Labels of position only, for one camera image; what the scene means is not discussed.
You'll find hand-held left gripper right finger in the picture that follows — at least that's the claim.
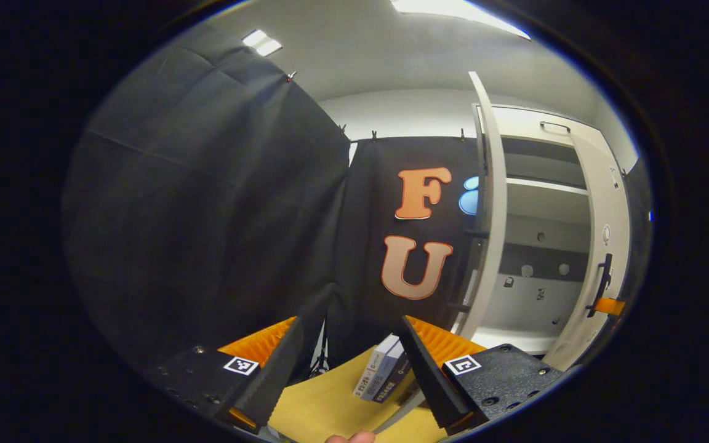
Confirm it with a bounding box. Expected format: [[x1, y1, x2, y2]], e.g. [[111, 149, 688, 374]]
[[399, 315, 567, 436]]

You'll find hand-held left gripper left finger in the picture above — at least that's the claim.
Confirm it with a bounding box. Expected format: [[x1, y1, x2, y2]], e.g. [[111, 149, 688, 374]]
[[136, 316, 305, 434]]

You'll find white cabinet door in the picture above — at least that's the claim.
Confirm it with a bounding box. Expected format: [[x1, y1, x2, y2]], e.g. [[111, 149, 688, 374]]
[[542, 132, 632, 372], [450, 72, 508, 342]]

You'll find grey white cabinet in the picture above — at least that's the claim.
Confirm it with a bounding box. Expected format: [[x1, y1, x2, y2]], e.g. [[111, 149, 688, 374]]
[[471, 105, 604, 356]]

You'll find white cabinet shelf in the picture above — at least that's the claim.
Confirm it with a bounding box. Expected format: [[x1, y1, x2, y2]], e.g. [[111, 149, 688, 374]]
[[505, 177, 589, 196]]

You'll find dark blue cardboard box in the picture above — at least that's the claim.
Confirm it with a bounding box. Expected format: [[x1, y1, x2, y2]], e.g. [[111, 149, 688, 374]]
[[373, 351, 415, 404]]

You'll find white grey cardboard box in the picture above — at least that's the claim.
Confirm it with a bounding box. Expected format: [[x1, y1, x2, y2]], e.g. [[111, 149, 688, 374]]
[[353, 335, 401, 401]]

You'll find black backdrop cloth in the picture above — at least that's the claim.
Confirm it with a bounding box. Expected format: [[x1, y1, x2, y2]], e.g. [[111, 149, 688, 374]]
[[62, 25, 484, 382], [622, 157, 654, 296]]

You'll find small ceiling light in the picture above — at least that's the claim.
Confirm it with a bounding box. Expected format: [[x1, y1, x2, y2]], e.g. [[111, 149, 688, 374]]
[[242, 30, 282, 57]]

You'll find long ceiling light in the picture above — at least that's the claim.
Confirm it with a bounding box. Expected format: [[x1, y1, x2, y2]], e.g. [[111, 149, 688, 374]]
[[391, 0, 531, 41]]

